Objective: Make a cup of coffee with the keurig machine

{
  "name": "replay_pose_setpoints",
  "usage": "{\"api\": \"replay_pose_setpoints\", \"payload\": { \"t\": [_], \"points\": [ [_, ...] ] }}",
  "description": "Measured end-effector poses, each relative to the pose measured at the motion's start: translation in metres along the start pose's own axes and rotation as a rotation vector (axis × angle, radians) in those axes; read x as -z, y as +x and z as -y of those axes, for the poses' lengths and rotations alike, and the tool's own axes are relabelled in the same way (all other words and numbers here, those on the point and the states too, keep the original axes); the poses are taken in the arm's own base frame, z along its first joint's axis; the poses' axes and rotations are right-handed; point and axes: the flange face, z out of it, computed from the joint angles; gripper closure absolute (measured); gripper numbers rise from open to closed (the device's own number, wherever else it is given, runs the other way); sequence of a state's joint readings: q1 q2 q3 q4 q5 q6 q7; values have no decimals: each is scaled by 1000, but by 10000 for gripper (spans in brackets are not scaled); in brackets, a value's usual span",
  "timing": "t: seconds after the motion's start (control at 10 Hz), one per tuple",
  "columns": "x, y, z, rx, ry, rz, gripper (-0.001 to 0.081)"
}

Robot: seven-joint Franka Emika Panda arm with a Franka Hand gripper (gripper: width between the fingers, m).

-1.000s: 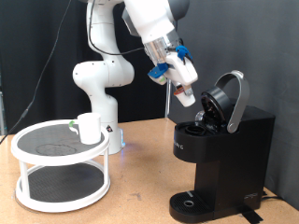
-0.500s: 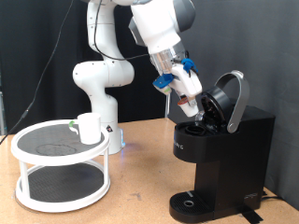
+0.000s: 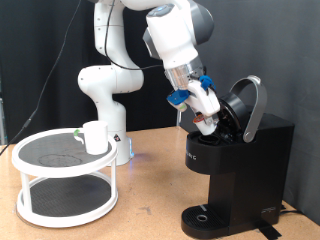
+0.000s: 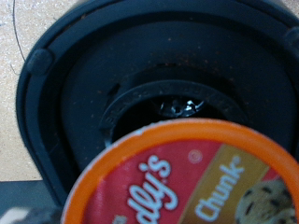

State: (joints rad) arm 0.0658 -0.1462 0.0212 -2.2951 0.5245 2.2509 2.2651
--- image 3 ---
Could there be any black Keurig coffee machine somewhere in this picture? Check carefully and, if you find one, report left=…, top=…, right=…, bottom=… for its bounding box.
left=180, top=74, right=296, bottom=240

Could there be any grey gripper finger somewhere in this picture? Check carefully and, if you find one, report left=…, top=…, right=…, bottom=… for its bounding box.
left=203, top=114, right=220, bottom=130

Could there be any white mug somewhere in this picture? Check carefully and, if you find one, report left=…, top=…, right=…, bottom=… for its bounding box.
left=73, top=120, right=110, bottom=156

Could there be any grey frame post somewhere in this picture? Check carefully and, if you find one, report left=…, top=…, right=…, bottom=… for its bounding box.
left=0, top=76, right=7, bottom=145

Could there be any grey backdrop panel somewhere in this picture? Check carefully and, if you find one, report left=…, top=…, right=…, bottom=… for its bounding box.
left=181, top=0, right=320, bottom=226

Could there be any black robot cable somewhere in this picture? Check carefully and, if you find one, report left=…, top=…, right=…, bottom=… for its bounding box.
left=0, top=0, right=168, bottom=157

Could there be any black power cable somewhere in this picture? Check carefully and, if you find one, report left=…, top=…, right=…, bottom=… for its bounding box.
left=279, top=203, right=304, bottom=216

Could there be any white two-tier turntable stand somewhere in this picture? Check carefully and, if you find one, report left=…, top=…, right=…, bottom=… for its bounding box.
left=11, top=128, right=120, bottom=229

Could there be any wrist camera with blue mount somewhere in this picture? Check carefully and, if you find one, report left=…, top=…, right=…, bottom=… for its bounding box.
left=166, top=88, right=191, bottom=113

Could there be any grey metal pole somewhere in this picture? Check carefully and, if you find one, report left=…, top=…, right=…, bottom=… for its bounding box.
left=175, top=109, right=184, bottom=128

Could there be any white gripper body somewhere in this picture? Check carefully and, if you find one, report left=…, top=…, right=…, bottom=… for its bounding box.
left=186, top=79, right=222, bottom=118

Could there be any black backdrop curtain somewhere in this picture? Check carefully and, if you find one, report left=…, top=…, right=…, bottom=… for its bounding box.
left=0, top=0, right=185, bottom=145

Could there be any blue cable clip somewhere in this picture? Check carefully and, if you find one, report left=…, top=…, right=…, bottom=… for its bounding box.
left=199, top=74, right=217, bottom=92

